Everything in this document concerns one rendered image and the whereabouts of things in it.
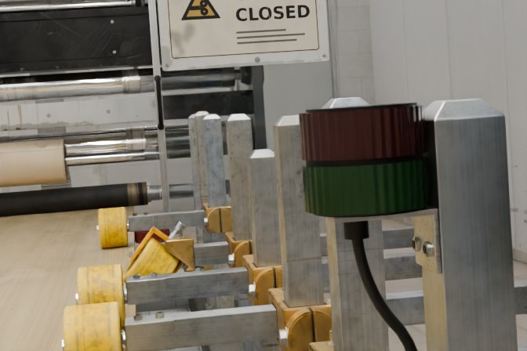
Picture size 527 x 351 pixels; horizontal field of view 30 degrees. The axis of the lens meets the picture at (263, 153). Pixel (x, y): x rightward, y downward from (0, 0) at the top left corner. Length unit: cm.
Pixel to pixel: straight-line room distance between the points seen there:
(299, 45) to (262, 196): 159
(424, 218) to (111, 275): 80
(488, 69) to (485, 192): 655
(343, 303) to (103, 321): 34
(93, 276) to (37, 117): 155
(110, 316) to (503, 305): 58
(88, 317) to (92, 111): 179
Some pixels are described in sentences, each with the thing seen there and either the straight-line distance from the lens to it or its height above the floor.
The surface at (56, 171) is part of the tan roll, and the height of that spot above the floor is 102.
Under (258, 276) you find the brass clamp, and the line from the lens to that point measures 120.
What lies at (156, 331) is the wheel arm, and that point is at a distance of 101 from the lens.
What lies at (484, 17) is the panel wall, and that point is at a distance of 705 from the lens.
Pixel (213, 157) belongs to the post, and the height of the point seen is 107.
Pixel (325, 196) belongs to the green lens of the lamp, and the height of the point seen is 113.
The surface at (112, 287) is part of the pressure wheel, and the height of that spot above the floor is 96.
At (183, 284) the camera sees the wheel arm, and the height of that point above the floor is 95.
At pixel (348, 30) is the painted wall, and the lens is 950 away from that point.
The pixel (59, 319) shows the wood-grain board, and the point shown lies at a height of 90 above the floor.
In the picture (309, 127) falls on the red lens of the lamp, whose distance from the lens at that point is 46.
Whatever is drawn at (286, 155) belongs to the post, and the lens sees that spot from 96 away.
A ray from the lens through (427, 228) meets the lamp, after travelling 48.
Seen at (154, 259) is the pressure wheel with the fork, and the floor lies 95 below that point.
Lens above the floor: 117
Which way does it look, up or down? 3 degrees down
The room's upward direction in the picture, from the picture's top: 4 degrees counter-clockwise
